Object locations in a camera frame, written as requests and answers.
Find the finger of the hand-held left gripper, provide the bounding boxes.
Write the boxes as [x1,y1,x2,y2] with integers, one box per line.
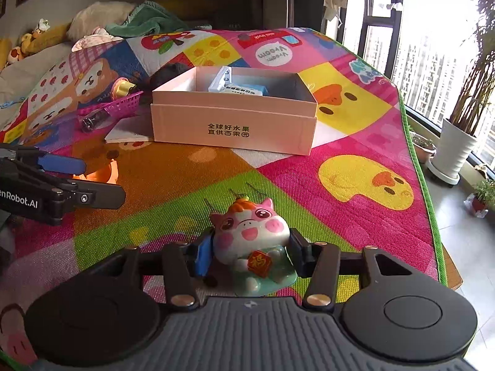
[54,183,126,210]
[0,143,86,175]

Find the grey plastic case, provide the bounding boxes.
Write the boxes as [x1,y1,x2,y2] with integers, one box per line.
[208,66,233,92]

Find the yellow pink toy cupcake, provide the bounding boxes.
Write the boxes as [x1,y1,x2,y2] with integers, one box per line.
[111,78,138,98]

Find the pink white cloth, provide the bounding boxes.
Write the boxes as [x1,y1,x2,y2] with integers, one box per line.
[71,27,124,52]

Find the black window frame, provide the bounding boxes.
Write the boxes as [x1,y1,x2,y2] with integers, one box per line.
[321,0,495,171]

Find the beige cushion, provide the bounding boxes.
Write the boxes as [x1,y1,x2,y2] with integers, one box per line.
[0,42,74,105]

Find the black item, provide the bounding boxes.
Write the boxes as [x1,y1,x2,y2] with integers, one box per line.
[80,111,111,131]

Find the colourful printed play mat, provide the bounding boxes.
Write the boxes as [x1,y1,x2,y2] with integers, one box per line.
[0,27,447,371]

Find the plush toys on bed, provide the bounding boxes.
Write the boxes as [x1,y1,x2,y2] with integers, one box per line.
[23,23,72,55]

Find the white plant pot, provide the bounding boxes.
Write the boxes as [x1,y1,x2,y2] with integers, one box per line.
[430,118,478,185]

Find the brown cardboard sheet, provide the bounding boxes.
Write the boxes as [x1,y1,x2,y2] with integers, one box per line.
[439,245,463,290]

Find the blue white tissue packet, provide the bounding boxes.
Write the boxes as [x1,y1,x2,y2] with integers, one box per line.
[222,81,271,96]

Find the small potted plant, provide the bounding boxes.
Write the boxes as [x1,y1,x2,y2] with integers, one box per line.
[464,180,495,217]
[410,131,436,163]

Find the green towel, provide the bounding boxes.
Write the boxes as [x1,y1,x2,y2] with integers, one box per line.
[105,1,190,39]

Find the pink cardboard box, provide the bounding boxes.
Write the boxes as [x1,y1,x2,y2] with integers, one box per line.
[150,66,318,156]

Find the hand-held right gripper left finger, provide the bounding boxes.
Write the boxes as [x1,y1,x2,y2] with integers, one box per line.
[112,236,215,309]

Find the hanging white cloth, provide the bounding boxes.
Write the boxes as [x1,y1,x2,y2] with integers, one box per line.
[323,0,347,22]

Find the cream fluffy pillow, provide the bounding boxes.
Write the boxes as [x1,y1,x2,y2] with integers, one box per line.
[67,2,136,43]

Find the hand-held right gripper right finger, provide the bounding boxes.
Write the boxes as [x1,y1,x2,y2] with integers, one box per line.
[290,228,420,310]

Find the pink white pig figurine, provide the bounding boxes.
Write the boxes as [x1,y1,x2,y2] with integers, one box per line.
[209,197,298,292]

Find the palm plant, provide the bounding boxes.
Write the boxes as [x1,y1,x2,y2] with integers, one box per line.
[449,0,495,136]

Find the pink plastic basket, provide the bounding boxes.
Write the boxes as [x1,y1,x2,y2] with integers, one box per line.
[76,91,144,120]

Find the black plush toy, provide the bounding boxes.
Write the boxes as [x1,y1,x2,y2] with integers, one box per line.
[149,63,191,90]

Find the orange toy bowl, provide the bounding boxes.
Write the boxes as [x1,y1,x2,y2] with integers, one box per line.
[73,160,120,185]

